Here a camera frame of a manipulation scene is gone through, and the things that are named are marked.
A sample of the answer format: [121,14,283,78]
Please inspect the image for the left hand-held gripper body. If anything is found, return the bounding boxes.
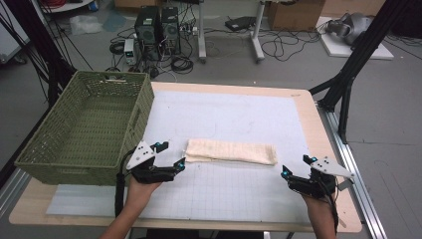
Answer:
[125,140,177,184]

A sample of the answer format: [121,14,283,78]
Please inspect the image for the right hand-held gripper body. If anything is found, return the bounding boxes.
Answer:
[287,156,355,200]

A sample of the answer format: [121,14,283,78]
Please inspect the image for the cream towel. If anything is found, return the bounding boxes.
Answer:
[183,138,279,166]

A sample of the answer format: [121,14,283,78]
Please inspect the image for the person's right hand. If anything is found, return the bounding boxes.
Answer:
[303,194,336,217]

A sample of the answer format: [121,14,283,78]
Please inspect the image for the person's left hand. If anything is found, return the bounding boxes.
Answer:
[124,176,163,212]

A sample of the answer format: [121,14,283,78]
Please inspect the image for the green woven basket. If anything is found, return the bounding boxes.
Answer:
[14,70,155,186]

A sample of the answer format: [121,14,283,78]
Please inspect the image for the white grid mat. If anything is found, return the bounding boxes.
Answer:
[45,90,312,224]

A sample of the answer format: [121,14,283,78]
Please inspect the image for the small grey power supply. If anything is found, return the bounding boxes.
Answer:
[123,38,139,66]

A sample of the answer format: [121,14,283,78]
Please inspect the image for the white floor board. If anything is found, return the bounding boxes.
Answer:
[316,16,395,61]

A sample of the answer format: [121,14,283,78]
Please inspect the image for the black metal tripod stand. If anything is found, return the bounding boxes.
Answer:
[308,0,422,144]

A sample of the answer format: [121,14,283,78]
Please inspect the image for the black computer tower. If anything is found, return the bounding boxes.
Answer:
[133,5,161,62]
[160,6,182,56]

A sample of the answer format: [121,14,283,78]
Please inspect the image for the white stand leg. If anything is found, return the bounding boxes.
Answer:
[197,0,208,65]
[250,0,267,64]

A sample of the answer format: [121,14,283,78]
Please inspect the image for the grey helmet-like device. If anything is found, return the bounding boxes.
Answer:
[325,12,375,46]

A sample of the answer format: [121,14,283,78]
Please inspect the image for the clear plastic bag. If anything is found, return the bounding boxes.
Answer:
[69,14,105,36]

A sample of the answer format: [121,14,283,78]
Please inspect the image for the brown cardboard box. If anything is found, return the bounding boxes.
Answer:
[267,0,326,32]

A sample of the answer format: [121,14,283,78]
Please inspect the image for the flat black device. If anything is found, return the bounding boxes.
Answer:
[224,15,257,33]

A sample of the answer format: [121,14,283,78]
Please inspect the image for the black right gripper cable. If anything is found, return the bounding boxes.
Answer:
[330,193,340,234]

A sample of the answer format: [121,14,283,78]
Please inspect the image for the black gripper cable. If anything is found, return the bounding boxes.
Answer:
[330,193,340,234]
[113,149,136,217]

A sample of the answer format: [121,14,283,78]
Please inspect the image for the aluminium rail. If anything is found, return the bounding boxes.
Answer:
[316,102,388,239]
[0,167,32,218]

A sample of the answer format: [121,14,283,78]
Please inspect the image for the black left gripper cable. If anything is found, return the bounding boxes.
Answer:
[113,149,136,217]

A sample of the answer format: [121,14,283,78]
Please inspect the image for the coiled black cable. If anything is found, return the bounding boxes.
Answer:
[170,55,194,75]

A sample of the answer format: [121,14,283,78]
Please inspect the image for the loose black floor cables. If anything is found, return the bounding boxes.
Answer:
[260,29,322,63]

